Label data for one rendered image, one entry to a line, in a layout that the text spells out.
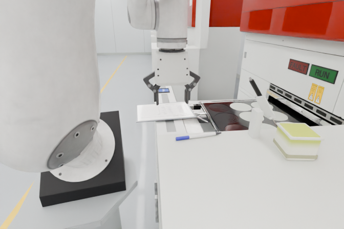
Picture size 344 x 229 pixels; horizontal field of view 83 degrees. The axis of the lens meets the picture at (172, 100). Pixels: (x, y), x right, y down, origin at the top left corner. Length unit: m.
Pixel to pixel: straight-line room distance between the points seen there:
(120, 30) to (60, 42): 8.51
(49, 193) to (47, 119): 0.45
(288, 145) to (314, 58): 0.49
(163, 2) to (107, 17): 8.27
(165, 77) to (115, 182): 0.33
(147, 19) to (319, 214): 0.52
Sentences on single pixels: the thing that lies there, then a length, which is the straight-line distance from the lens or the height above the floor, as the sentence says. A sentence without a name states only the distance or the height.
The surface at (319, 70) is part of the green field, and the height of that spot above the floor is 1.11.
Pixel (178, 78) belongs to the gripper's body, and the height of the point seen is 1.13.
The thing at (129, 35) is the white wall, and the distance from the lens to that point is 8.67.
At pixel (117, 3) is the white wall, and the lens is 8.73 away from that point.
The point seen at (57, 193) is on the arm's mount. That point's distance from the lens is 0.64.
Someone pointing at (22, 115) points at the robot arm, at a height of 1.20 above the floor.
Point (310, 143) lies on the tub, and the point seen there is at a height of 1.02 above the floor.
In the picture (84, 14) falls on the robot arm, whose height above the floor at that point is 1.28.
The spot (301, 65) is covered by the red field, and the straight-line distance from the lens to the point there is 1.00.
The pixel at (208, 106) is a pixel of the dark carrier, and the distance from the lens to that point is 0.96.
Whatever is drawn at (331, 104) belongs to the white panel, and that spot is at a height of 1.01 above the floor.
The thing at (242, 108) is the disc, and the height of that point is 0.90.
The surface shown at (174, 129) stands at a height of 0.96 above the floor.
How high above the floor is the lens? 1.28
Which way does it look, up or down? 22 degrees down
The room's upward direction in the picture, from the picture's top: straight up
